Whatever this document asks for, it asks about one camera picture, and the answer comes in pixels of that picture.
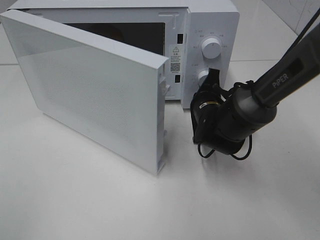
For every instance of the white microwave oven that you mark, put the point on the white microwave oven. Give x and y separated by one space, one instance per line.
148 27

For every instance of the white timer knob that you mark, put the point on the white timer knob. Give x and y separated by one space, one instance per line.
202 75

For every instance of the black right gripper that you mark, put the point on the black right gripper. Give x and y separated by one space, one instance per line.
204 108

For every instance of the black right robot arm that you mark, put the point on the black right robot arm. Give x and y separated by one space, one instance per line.
223 119

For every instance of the upper white power knob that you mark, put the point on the upper white power knob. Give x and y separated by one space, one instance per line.
211 47

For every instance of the burger with lettuce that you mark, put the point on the burger with lettuce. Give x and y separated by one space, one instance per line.
106 30

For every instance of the white warning label sticker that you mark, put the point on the white warning label sticker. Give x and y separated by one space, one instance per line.
176 58

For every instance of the white microwave door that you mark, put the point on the white microwave door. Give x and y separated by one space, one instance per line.
109 91

